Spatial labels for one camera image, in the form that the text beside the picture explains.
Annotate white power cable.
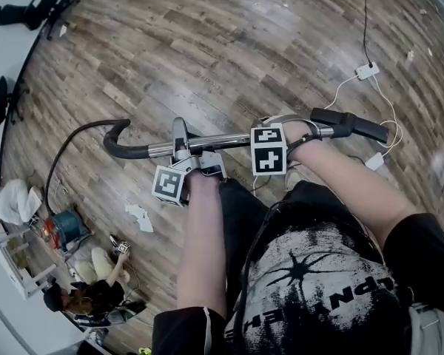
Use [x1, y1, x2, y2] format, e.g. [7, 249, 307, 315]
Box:
[371, 72, 404, 149]

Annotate grey shoulder bag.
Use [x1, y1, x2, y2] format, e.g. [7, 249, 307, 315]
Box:
[406, 303, 444, 355]

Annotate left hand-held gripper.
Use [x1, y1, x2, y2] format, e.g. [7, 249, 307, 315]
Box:
[151, 117, 229, 207]

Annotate brown cardboard box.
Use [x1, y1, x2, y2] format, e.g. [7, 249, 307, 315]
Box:
[5, 242, 30, 269]

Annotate vacuum wand with hose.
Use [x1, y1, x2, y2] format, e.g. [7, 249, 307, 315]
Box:
[44, 118, 151, 217]

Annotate person's black printed t-shirt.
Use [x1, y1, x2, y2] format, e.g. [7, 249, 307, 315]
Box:
[151, 212, 444, 355]

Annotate person's black shorts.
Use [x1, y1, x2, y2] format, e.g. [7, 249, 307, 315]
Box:
[218, 177, 360, 310]

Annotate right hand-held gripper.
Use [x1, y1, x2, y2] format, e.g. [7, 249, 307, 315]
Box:
[249, 115, 321, 176]

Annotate torn white paper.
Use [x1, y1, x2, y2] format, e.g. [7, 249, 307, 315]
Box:
[124, 203, 155, 233]

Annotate person's left forearm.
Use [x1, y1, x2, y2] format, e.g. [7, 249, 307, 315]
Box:
[175, 168, 230, 321]

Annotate red and green vacuum canister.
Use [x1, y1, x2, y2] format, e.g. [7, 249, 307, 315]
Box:
[40, 209, 93, 253]

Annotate person's right forearm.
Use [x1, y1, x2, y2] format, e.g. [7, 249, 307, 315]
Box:
[286, 138, 421, 251]

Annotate person's beige shoe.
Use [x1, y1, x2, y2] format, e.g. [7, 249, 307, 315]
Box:
[283, 166, 304, 192]

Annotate black power cable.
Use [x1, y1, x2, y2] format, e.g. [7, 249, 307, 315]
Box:
[357, 0, 374, 68]

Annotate white table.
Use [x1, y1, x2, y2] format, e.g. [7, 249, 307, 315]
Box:
[0, 227, 58, 301]

